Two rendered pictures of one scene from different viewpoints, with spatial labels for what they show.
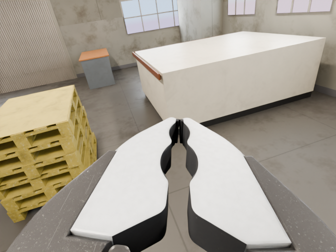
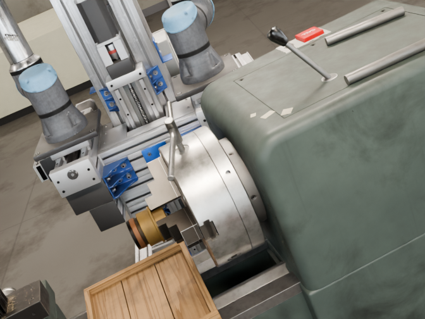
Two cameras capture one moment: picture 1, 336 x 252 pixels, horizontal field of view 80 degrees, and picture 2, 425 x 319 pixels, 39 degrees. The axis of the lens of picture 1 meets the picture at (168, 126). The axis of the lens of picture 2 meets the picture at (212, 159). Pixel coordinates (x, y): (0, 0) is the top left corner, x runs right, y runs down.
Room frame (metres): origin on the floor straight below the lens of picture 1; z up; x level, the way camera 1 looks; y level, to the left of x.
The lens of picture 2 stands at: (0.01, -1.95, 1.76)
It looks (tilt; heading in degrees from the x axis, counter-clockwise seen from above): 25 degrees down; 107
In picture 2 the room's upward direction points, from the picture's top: 24 degrees counter-clockwise
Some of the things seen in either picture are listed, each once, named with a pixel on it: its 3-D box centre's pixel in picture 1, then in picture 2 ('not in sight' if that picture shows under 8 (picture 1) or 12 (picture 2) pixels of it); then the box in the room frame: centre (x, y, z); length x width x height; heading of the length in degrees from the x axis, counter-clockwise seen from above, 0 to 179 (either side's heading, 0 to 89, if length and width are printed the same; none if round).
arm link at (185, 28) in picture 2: not in sight; (184, 26); (-0.46, -0.06, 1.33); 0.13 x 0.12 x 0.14; 83
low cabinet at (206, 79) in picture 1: (213, 72); not in sight; (3.82, -1.03, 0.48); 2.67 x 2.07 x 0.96; 104
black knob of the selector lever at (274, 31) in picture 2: not in sight; (276, 37); (-0.13, -0.68, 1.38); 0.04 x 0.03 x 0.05; 23
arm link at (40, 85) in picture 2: not in sight; (42, 87); (-0.95, -0.18, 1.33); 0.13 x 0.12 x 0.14; 125
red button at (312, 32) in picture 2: not in sight; (309, 35); (-0.08, -0.35, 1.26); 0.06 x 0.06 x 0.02; 23
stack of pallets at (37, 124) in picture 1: (48, 143); not in sight; (2.09, 1.44, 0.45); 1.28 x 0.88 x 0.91; 14
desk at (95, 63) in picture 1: (98, 67); not in sight; (6.30, 1.82, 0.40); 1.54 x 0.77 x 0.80; 14
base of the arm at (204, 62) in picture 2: not in sight; (197, 59); (-0.47, -0.06, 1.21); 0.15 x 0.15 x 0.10
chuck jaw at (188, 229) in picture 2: not in sight; (185, 227); (-0.44, -0.85, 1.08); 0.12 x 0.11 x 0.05; 113
